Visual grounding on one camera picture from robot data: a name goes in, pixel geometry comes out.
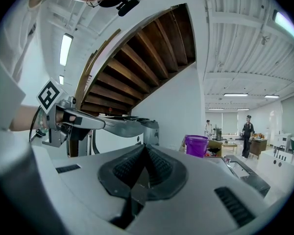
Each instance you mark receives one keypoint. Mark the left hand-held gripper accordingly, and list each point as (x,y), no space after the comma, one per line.
(51,97)

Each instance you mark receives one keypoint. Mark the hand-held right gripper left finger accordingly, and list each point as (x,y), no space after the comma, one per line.
(88,180)

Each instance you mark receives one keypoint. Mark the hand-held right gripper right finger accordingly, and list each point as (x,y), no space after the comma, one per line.
(198,180)

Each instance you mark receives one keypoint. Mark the person's left forearm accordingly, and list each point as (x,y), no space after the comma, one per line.
(24,117)

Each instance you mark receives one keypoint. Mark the person's left hand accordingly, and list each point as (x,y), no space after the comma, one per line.
(59,117)

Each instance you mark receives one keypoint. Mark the white and black machine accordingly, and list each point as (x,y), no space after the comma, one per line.
(117,143)

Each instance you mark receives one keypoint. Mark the purple bucket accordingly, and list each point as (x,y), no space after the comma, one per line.
(197,147)

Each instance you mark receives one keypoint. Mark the brown cardboard box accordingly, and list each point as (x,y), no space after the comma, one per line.
(214,147)

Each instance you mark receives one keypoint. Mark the low wooden table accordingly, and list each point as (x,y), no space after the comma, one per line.
(229,146)

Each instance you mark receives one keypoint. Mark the ceiling light panel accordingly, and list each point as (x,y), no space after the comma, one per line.
(61,79)
(287,26)
(272,96)
(65,49)
(235,94)

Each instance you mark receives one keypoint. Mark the brown wooden desk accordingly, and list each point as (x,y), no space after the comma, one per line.
(258,147)

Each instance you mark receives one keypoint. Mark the wooden staircase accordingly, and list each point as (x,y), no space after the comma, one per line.
(142,65)

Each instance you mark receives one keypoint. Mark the white bathtub with black faucet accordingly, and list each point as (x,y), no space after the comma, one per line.
(284,166)

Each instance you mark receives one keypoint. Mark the white vanity cabinet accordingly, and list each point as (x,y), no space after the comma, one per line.
(283,141)

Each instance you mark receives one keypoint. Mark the person's white top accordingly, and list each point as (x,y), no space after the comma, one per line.
(12,57)

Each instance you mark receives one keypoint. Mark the black head-mounted camera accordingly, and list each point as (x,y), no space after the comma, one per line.
(128,6)

